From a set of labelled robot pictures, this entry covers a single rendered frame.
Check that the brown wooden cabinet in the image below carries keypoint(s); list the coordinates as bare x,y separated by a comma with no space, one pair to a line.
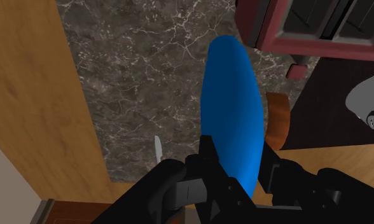
75,214

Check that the dark red toaster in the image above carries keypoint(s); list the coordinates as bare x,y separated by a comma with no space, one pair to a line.
317,46

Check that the blue oval plate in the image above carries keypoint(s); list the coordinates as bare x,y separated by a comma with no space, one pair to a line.
232,118

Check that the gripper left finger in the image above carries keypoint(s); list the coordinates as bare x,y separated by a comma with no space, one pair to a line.
162,192

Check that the white knife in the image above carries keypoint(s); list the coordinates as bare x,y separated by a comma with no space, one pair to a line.
158,150

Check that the brown wooden plate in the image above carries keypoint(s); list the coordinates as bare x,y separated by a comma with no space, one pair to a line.
278,121

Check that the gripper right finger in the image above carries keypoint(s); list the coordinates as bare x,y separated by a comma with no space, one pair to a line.
329,198

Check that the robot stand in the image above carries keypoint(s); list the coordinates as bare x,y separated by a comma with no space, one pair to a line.
323,121

